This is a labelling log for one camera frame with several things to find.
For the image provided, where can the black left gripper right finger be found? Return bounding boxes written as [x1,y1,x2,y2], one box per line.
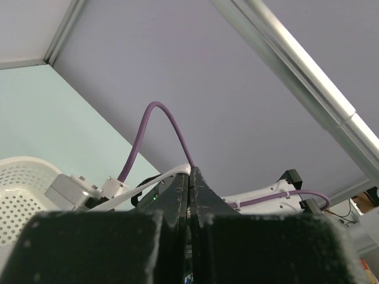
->
[189,167,369,283]

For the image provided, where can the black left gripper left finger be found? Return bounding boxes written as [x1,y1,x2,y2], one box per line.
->
[1,174,188,283]

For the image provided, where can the white tank top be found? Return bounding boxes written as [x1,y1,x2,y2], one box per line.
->
[89,164,191,211]

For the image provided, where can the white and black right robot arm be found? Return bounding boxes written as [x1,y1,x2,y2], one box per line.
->
[188,167,330,216]

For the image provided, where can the white perforated plastic basket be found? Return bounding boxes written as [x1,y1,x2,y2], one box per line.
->
[0,156,65,249]

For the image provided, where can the grey clothes rack with white feet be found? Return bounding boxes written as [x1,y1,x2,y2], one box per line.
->
[212,1,378,183]

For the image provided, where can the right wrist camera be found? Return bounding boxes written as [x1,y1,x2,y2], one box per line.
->
[44,174,129,211]

